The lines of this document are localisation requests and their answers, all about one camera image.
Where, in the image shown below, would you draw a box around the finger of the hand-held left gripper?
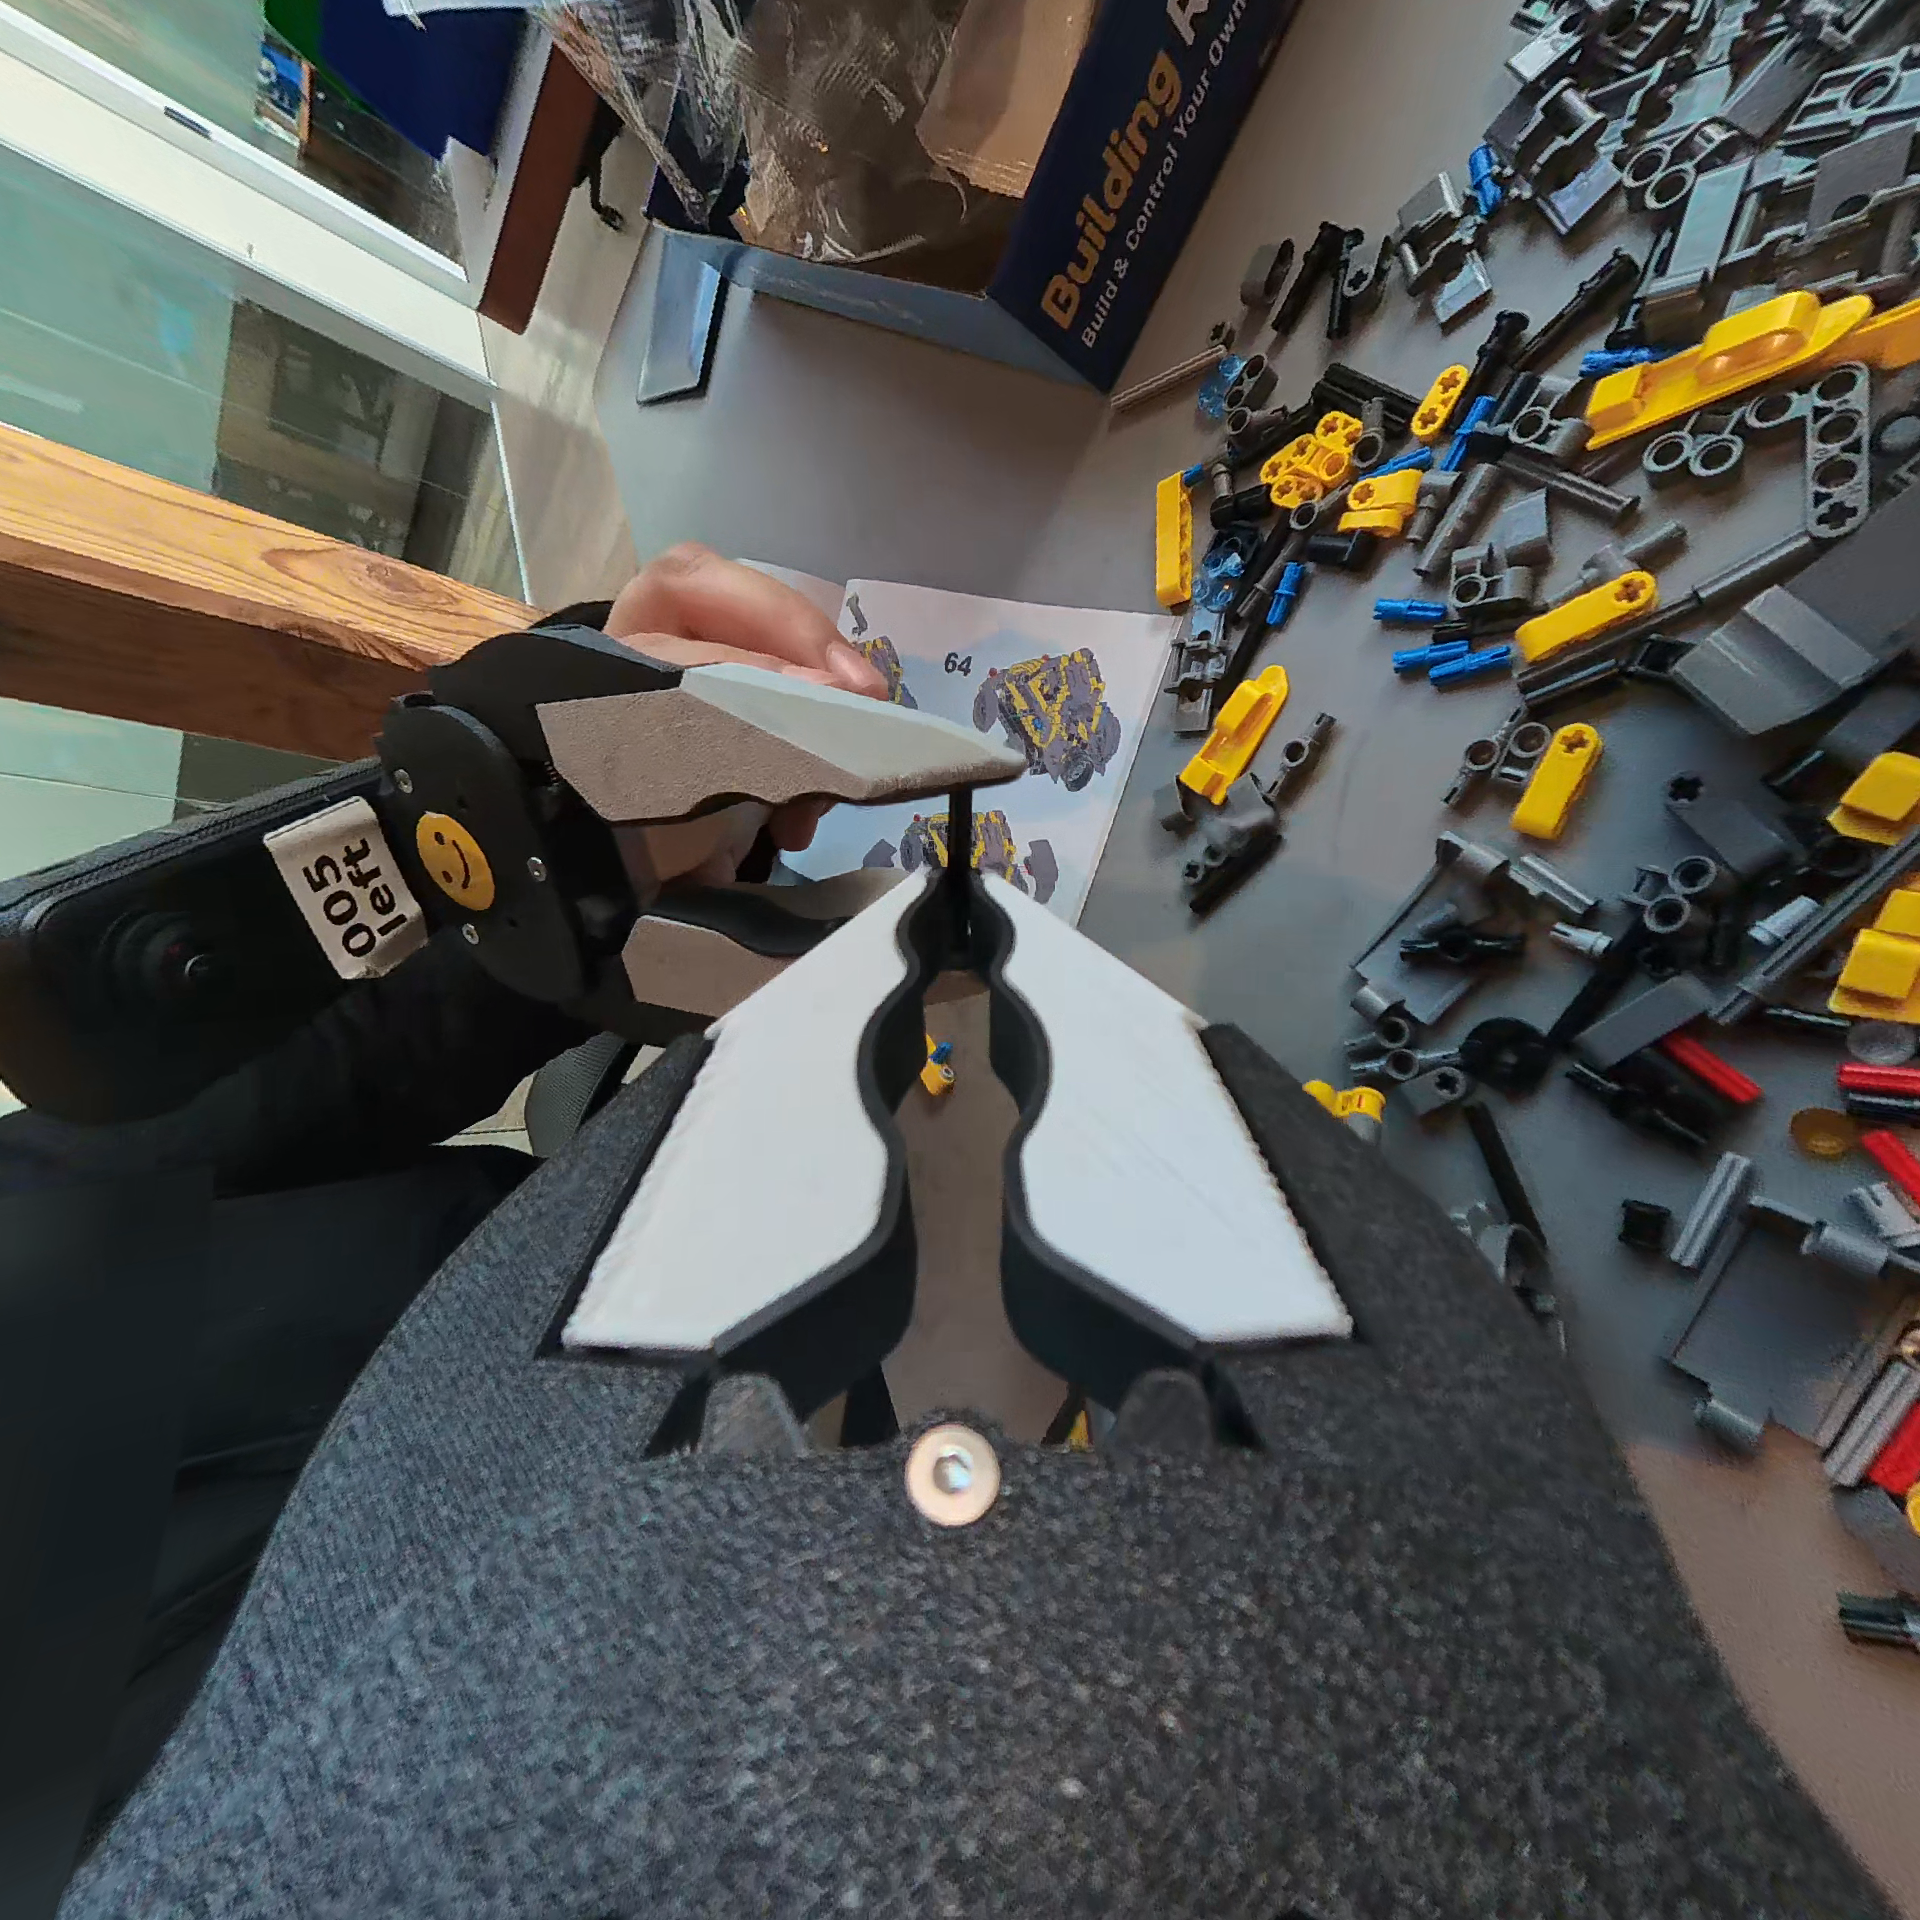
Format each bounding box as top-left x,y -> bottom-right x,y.
534,665 -> 1032,829
618,868 -> 919,1039

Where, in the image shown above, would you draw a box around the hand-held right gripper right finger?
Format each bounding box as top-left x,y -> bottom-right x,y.
970,871 -> 1353,1417

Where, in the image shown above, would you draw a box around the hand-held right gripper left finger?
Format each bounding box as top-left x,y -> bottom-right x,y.
559,871 -> 941,1417

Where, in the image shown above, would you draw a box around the person's left forearm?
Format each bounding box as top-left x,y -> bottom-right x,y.
0,929 -> 660,1203

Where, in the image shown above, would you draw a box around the grey desk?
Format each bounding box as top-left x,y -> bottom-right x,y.
591,0 -> 1920,1920

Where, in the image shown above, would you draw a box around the person's left hand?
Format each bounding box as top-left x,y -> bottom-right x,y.
606,544 -> 891,708

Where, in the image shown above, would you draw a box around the open instruction booklet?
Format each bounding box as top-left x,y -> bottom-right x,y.
732,554 -> 1181,926

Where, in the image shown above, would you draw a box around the person's dark clothing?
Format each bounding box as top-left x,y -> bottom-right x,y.
0,1110 -> 528,1920

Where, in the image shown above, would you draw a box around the blue cardboard kit box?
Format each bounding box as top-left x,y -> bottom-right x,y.
635,0 -> 1308,409

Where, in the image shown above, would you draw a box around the clear plastic bags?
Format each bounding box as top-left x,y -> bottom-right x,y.
551,0 -> 1083,288

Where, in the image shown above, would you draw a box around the pile of small brick parts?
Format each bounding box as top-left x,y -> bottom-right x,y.
1150,0 -> 1920,1654

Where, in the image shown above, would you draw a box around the blue tub with green lid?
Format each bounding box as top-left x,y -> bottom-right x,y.
261,0 -> 528,160

